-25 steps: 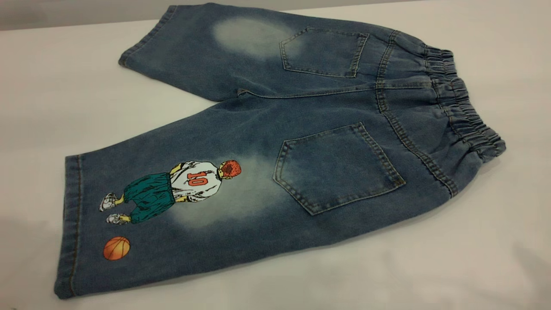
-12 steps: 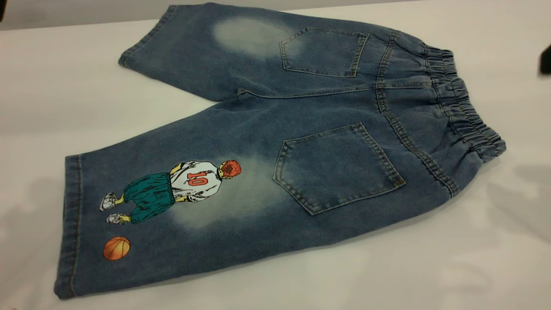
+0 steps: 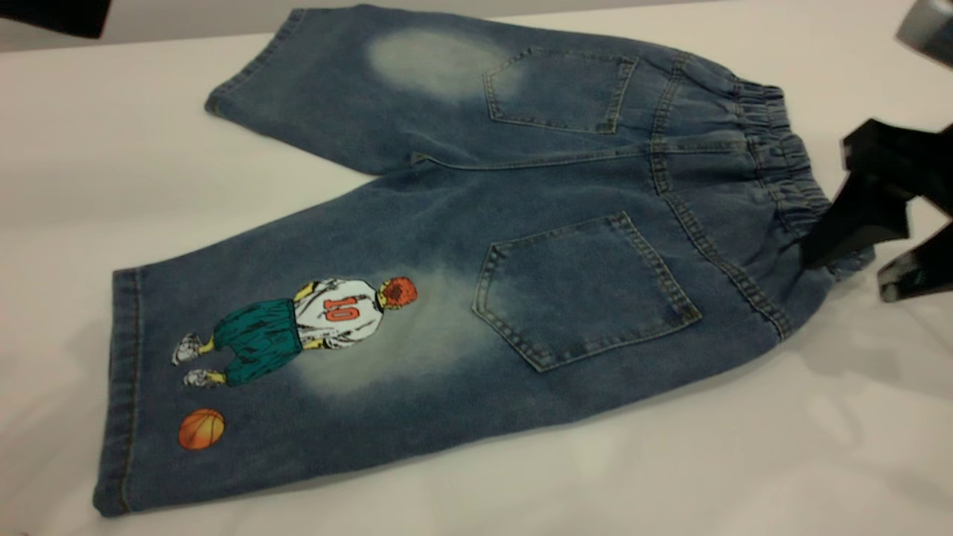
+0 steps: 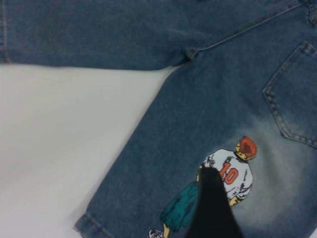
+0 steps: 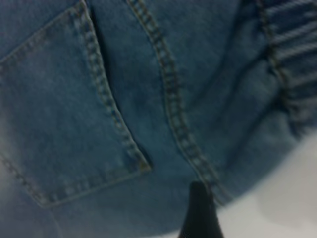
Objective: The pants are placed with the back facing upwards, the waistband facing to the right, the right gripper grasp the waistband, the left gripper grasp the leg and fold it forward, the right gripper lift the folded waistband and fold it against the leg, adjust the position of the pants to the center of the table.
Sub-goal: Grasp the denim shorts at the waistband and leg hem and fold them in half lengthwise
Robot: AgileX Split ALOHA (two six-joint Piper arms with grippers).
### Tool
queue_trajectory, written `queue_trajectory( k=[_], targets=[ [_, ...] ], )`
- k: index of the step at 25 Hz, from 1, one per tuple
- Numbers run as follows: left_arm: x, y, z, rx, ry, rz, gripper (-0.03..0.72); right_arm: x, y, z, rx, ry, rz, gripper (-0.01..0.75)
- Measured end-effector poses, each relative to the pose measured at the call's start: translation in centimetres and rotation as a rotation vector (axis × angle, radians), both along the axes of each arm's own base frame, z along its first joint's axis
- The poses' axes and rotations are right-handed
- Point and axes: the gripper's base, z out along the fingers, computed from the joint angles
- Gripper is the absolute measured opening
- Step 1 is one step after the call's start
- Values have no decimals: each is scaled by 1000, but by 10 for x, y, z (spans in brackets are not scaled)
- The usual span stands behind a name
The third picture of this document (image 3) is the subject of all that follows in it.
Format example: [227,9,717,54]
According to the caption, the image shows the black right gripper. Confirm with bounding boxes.
[800,119,953,302]

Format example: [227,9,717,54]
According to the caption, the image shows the blue denim shorts with print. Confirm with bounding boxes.
[93,4,876,518]

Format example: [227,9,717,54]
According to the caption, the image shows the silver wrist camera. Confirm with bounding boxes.
[896,0,953,69]

